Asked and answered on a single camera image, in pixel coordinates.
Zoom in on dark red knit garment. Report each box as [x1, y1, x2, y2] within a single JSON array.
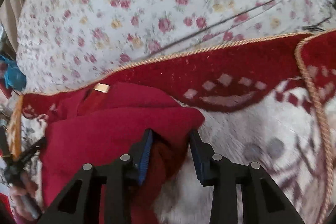
[[40, 83, 204, 223]]

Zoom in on person's left hand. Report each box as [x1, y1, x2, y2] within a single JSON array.
[[10, 170, 43, 222]]

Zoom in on orange patterned blanket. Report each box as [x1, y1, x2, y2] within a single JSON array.
[[7, 95, 23, 160]]

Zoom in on blue plastic bag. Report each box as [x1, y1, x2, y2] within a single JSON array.
[[1, 55, 27, 92]]

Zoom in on red and white floral blanket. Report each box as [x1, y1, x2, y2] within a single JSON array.
[[11, 31, 335, 223]]

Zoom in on beige curtain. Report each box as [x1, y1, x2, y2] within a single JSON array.
[[1, 0, 25, 52]]

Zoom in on floral white bed sheet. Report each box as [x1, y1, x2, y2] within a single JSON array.
[[17, 0, 333, 94]]

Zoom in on thin black cable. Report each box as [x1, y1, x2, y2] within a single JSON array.
[[141, 0, 300, 60]]

